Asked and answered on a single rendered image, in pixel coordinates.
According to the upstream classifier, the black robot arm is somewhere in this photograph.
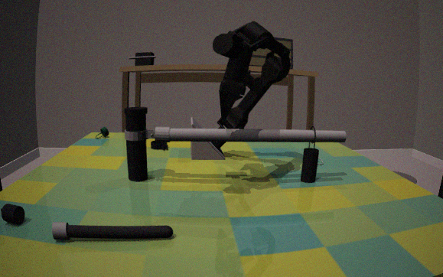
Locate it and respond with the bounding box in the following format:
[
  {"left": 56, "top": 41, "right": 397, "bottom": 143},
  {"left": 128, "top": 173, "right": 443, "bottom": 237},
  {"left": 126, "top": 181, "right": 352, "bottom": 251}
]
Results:
[{"left": 213, "top": 21, "right": 291, "bottom": 129}]

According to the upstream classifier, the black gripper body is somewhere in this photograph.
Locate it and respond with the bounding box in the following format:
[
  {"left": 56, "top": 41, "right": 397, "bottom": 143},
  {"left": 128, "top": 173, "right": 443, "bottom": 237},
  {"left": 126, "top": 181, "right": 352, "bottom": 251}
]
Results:
[{"left": 220, "top": 59, "right": 249, "bottom": 96}]

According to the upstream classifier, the grey faceted cup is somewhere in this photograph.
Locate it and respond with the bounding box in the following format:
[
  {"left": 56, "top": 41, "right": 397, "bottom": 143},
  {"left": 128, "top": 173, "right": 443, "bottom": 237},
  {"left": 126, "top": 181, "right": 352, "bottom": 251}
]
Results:
[{"left": 125, "top": 127, "right": 170, "bottom": 142}]

